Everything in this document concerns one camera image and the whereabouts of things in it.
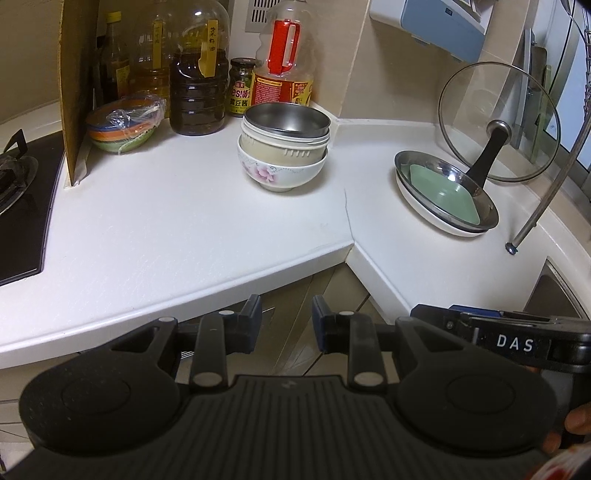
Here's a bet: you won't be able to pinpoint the white floral ceramic bowl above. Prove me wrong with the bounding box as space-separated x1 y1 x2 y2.
238 139 329 192

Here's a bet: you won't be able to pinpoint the cream ribbed plastic bowl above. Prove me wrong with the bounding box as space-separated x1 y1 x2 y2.
238 119 329 166

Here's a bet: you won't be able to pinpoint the stainless steel bowl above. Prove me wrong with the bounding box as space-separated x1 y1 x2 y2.
243 102 331 138

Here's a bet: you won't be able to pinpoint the stack of colourful bowls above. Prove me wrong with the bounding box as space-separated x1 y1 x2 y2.
86 94 167 155

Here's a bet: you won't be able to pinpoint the person right hand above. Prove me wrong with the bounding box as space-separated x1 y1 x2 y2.
533 403 590 479

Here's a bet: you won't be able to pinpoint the stainless steel sink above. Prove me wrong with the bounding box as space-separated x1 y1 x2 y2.
524 258 590 320

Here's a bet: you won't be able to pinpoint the white plate under steel plate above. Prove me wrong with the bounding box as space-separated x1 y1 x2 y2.
394 174 481 238

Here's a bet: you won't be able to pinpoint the glass pot lid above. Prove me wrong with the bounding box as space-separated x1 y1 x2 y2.
438 61 562 183

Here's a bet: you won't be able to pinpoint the black gas stove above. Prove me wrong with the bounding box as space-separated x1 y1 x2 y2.
1 130 64 285

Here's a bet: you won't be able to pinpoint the cutting boards by window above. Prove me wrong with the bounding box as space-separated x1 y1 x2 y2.
518 24 581 161

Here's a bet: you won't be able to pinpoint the green labelled sauce jar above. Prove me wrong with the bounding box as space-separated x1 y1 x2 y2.
226 57 256 117

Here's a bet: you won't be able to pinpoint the dark oil bottle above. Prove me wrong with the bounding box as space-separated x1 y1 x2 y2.
169 1 229 136

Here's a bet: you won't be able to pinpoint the light oil bottle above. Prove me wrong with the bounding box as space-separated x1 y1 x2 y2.
129 1 173 116

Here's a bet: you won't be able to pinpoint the small yellow capped bottle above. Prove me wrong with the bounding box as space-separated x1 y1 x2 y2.
98 11 130 105

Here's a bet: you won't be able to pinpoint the cardboard sheet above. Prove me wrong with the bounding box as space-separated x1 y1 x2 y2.
57 0 99 186

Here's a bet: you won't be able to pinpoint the red handled soy sauce bottle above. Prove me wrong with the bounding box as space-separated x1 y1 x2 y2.
252 1 315 106

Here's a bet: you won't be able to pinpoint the white blue wall appliance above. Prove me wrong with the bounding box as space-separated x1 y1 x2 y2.
369 0 497 63

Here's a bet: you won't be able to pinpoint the white wall vent grille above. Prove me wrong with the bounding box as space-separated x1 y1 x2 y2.
245 0 280 33

